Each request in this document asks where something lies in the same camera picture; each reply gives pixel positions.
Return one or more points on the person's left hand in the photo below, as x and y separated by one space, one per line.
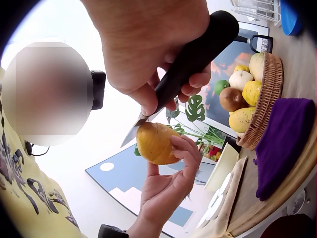
163 193

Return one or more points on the person's right hand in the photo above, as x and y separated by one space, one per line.
138 37

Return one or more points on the person's right index finger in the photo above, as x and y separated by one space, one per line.
171 106

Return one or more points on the person's right thumb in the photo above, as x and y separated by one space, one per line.
138 86

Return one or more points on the person's left index finger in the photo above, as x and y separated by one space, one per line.
185 145

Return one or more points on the person's right middle finger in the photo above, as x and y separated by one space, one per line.
188 95

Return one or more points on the person's left thumb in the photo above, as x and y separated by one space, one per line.
152 172

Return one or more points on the person's left fingers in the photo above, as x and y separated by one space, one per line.
192 166

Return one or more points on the person's right ring finger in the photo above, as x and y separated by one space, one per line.
200 79

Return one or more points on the orange yellow fruit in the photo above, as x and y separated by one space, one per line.
156 143

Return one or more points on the green lime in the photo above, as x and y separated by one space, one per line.
220 86

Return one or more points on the framed sunset picture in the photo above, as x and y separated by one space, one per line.
223 67

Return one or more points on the framed blue and white picture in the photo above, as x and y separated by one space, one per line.
123 178

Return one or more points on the cream rectangular tray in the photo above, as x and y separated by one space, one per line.
223 166

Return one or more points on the brown round fruit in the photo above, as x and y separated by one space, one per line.
230 99

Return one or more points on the white round fruit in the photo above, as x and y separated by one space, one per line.
239 80

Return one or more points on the row of white round discs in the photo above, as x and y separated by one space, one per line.
218 198

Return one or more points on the small yellow fruit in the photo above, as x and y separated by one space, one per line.
241 68

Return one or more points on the beige cloth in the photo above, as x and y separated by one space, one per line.
235 193

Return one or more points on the yellow bumpy fruit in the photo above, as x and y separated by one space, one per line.
251 93

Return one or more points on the speckled yellow mango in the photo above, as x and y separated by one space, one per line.
240 120

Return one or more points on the pale cream squash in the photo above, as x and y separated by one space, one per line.
257 67

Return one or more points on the black knife sharpener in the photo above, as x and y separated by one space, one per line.
260 44

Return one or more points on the woven wicker basket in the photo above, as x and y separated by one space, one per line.
268 94

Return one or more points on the black wrist band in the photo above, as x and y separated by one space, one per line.
111 231

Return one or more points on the purple cloth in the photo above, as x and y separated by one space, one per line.
282 146

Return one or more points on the blue round plate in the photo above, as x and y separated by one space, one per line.
289 19

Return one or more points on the white round socket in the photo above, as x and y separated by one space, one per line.
298 203

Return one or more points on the person's body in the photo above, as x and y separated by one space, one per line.
24 198

